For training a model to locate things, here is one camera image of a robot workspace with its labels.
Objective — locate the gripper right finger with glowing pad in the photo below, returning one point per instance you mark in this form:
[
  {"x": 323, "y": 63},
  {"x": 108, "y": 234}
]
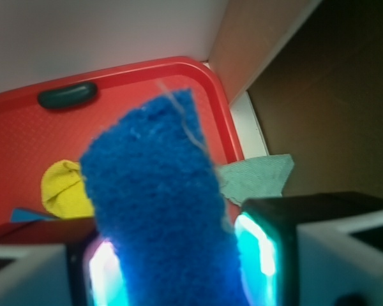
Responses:
[{"x": 321, "y": 249}]

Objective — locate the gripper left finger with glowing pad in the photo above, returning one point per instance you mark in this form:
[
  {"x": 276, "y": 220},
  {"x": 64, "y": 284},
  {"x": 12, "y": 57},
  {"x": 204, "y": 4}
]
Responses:
[{"x": 58, "y": 263}]

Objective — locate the blue sponge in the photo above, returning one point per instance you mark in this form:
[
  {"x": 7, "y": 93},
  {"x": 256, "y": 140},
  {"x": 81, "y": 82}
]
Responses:
[{"x": 157, "y": 200}]

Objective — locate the yellow crumpled cloth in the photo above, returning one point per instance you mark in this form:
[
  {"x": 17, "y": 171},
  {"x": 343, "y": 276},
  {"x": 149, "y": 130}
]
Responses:
[{"x": 63, "y": 191}]

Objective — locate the blue rectangular block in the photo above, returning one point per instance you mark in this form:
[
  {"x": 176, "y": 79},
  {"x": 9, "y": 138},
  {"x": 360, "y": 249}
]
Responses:
[{"x": 26, "y": 215}]

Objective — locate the grey-green cloth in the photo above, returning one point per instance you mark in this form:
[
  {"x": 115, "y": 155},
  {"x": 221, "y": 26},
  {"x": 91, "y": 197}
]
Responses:
[{"x": 257, "y": 177}]

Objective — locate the dark green tray handle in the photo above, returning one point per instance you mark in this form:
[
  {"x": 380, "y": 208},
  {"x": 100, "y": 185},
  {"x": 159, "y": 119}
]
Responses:
[{"x": 66, "y": 97}]

